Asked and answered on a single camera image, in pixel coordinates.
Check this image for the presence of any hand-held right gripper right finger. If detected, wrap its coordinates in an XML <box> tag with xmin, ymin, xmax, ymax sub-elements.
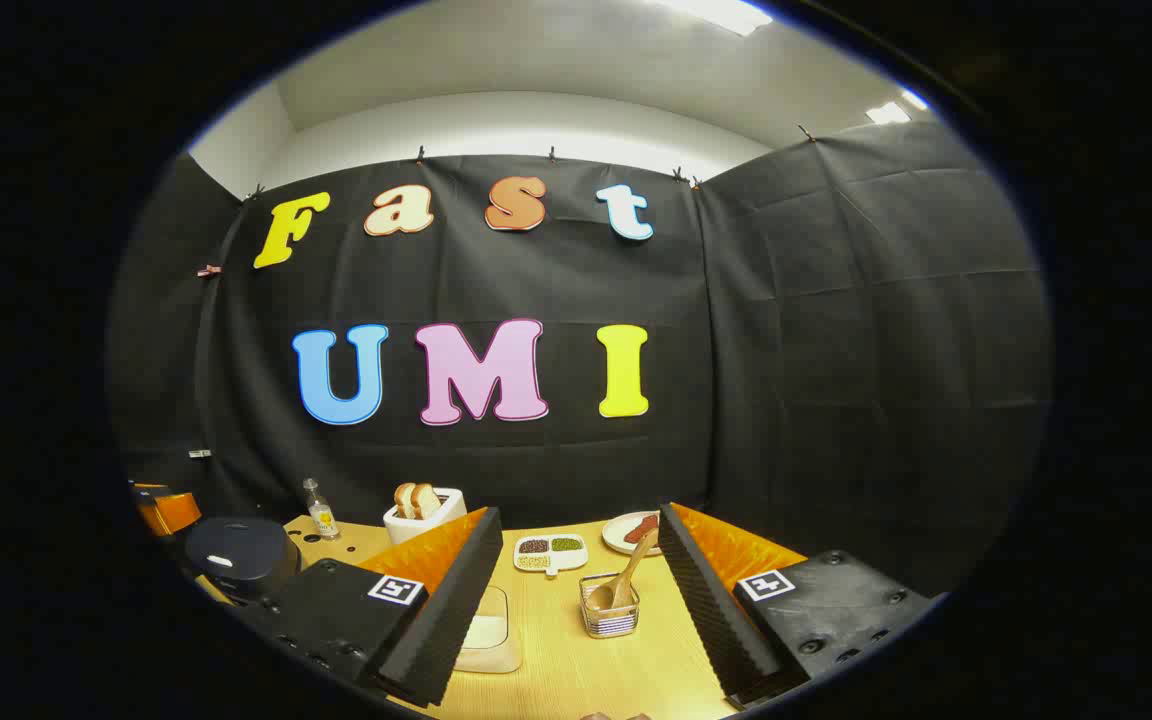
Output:
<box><xmin>658</xmin><ymin>502</ymin><xmax>937</xmax><ymax>706</ymax></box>

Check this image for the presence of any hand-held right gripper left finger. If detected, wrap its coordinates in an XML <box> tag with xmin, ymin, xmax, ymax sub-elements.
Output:
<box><xmin>236</xmin><ymin>507</ymin><xmax>504</xmax><ymax>708</ymax></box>

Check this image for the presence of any black backdrop cloth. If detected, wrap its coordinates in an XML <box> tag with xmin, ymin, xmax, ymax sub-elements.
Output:
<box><xmin>106</xmin><ymin>120</ymin><xmax>1052</xmax><ymax>601</ymax></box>

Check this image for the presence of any small clear glass bottle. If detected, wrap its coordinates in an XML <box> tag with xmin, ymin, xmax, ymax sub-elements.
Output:
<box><xmin>302</xmin><ymin>478</ymin><xmax>340</xmax><ymax>541</ymax></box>

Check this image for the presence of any wooden spoon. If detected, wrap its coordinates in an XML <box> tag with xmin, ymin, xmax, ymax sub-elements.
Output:
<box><xmin>587</xmin><ymin>528</ymin><xmax>659</xmax><ymax>613</ymax></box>

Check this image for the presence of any ceiling light panel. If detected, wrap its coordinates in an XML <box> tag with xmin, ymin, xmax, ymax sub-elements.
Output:
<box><xmin>656</xmin><ymin>0</ymin><xmax>773</xmax><ymax>37</ymax></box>
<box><xmin>866</xmin><ymin>88</ymin><xmax>930</xmax><ymax>127</ymax></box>

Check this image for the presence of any white toaster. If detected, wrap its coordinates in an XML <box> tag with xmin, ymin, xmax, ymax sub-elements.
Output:
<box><xmin>382</xmin><ymin>487</ymin><xmax>468</xmax><ymax>546</ymax></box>

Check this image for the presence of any round white plate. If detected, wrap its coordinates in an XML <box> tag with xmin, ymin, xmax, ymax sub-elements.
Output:
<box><xmin>602</xmin><ymin>511</ymin><xmax>664</xmax><ymax>557</ymax></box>

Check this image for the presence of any dark rice cooker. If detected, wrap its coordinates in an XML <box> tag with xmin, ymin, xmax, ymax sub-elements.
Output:
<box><xmin>183</xmin><ymin>516</ymin><xmax>302</xmax><ymax>601</ymax></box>

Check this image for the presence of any white divided dish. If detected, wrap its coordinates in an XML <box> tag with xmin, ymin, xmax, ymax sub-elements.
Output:
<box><xmin>513</xmin><ymin>533</ymin><xmax>589</xmax><ymax>578</ymax></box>

